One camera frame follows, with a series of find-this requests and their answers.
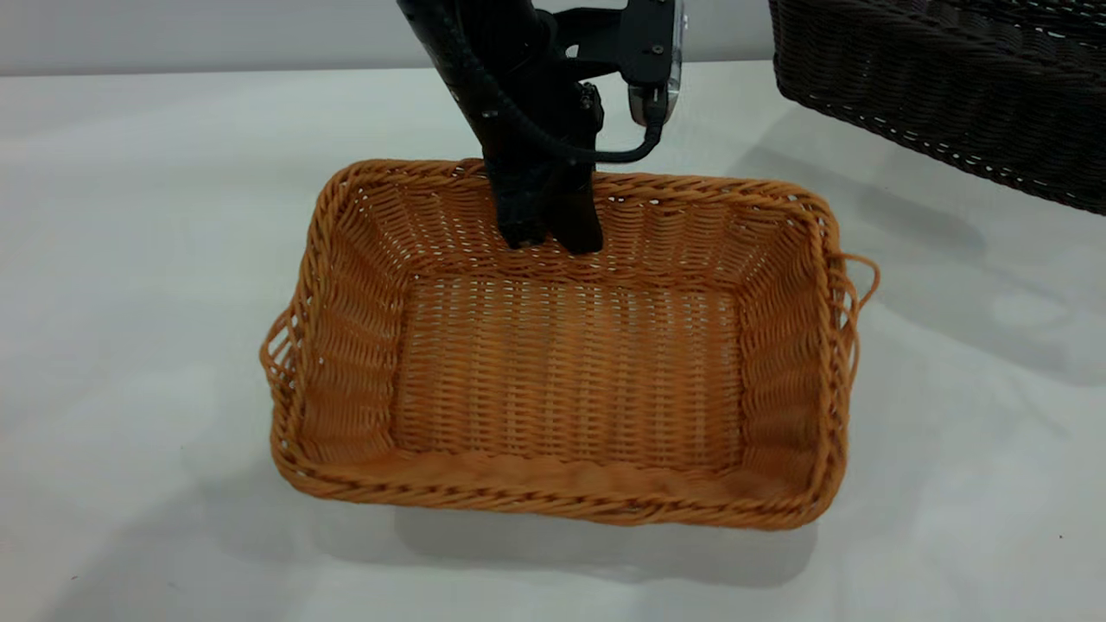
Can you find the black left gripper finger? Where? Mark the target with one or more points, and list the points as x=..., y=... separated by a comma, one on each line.
x=575, y=216
x=521, y=212

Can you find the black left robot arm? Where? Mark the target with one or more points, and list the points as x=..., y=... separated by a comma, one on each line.
x=471, y=22

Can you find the dark brown wicker basket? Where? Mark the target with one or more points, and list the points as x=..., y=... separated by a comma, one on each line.
x=950, y=78

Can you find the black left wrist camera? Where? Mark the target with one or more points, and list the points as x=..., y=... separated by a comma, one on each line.
x=652, y=43

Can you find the light brown wicker basket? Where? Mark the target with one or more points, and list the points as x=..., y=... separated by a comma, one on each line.
x=570, y=371

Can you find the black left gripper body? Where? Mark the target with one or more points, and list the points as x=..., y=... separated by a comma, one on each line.
x=536, y=112

